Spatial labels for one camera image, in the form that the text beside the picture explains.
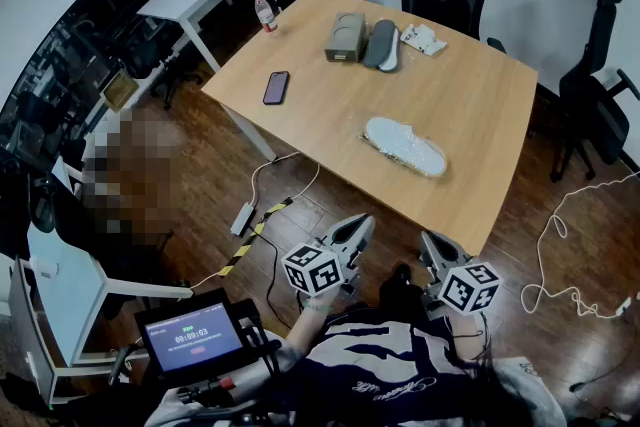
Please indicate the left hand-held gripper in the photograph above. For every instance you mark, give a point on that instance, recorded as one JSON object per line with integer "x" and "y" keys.
{"x": 312, "y": 270}

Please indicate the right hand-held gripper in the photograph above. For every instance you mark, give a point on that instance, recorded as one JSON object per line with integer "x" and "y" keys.
{"x": 470, "y": 287}

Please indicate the clear plastic slipper bag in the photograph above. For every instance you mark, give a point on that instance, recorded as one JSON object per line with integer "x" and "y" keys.
{"x": 435, "y": 171}

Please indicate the grey sole slipper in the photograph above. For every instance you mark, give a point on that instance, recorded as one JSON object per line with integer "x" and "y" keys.
{"x": 379, "y": 42}

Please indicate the torn white packaging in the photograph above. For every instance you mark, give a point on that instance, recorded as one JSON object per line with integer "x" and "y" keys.
{"x": 422, "y": 39}

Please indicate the person's left forearm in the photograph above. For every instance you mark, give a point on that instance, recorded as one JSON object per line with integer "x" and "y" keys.
{"x": 310, "y": 327}

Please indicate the person's right forearm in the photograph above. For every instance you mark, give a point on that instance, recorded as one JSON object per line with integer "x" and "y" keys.
{"x": 467, "y": 337}

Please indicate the person's black-clad leg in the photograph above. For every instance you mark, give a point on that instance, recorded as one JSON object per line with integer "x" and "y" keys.
{"x": 400, "y": 287}

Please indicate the black wrist band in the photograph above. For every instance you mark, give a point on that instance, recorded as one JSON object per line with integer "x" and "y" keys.
{"x": 470, "y": 335}

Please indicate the yellow black striped strip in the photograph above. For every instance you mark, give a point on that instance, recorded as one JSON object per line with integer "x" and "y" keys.
{"x": 250, "y": 239}

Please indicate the white power adapter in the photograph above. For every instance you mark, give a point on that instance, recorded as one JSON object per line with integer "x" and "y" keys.
{"x": 242, "y": 219}

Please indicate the person's navy and grey top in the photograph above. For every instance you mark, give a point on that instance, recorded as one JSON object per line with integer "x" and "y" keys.
{"x": 380, "y": 375}

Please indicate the white table leg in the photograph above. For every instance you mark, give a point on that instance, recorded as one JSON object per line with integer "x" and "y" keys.
{"x": 250, "y": 132}

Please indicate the black smartphone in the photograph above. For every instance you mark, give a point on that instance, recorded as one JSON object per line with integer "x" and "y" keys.
{"x": 276, "y": 88}

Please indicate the grey cardboard box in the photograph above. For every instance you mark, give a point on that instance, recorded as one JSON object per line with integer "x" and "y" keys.
{"x": 345, "y": 37}

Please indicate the small black monitor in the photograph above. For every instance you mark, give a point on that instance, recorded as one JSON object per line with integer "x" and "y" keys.
{"x": 192, "y": 337}

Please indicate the red cap water bottle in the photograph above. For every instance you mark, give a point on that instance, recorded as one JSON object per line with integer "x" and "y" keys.
{"x": 266, "y": 15}

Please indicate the black swivel chair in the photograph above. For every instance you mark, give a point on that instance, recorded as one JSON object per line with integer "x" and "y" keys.
{"x": 65, "y": 215}

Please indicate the small white box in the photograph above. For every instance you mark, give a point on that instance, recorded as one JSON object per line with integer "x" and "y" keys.
{"x": 44, "y": 267}

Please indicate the black monitor mount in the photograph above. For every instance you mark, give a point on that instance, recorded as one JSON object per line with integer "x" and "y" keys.
{"x": 257, "y": 335}

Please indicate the wooden frame tray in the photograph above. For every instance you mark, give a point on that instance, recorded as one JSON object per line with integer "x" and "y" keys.
{"x": 120, "y": 90}

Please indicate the white frame desk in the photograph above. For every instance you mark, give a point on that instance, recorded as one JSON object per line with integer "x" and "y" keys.
{"x": 75, "y": 295}

